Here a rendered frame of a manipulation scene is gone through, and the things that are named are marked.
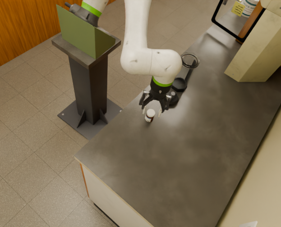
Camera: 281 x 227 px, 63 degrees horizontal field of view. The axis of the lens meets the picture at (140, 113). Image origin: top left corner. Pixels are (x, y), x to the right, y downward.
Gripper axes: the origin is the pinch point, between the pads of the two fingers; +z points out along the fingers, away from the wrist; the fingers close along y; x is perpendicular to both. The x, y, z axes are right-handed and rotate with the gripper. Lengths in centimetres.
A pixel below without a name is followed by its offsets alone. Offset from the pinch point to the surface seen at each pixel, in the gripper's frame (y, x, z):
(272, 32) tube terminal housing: -53, -42, -30
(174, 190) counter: -16.6, 35.8, 8.6
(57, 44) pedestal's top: 64, -42, 9
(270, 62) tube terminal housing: -65, -44, -9
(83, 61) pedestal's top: 46, -32, 9
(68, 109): 72, -50, 101
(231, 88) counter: -49, -35, 9
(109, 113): 32, -54, 101
